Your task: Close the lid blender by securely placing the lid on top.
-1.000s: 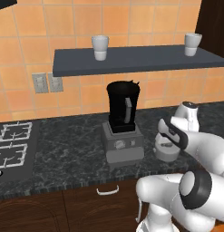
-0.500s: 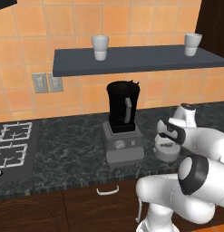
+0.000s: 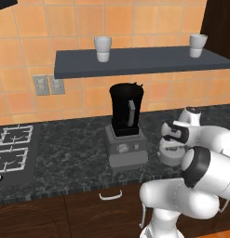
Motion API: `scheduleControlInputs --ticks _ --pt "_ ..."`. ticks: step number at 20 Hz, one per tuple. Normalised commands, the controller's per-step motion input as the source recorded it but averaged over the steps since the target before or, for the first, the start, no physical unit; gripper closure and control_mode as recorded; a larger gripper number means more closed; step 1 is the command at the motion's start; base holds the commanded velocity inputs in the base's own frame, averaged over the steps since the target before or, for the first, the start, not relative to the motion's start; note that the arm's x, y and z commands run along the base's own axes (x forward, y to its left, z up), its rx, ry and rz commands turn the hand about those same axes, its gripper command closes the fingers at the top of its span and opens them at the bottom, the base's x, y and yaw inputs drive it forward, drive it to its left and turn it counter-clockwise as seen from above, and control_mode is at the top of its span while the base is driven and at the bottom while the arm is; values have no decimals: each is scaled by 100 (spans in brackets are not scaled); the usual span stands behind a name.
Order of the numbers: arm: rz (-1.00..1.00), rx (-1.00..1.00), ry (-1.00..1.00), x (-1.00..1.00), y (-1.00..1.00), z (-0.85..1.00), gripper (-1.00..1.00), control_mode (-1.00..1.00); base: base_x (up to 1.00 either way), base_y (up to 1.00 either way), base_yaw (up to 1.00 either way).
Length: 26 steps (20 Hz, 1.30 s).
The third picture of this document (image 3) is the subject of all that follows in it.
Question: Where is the grey wall switch plate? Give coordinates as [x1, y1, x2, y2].
[33, 74, 51, 97]
[48, 73, 66, 96]

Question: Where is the black range hood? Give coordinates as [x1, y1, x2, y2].
[0, 0, 19, 12]

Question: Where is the dark wood wall cupboard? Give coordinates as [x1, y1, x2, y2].
[199, 0, 230, 61]

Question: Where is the dark wood drawer front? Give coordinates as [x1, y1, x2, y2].
[63, 183, 153, 238]

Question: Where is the black and grey blender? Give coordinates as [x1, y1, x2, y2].
[103, 82, 149, 168]

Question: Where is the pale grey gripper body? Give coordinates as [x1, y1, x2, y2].
[159, 137, 184, 153]

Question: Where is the dark grey wall shelf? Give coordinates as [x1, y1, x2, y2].
[53, 46, 230, 80]

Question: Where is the dark wood cupboard door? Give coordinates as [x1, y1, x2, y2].
[0, 196, 72, 238]

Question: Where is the white cup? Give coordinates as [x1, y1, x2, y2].
[189, 33, 209, 60]
[93, 35, 113, 63]

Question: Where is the dark hob with white grates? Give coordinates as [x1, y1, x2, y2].
[0, 123, 42, 189]

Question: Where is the white drawer handle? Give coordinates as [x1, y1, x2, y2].
[99, 190, 124, 202]

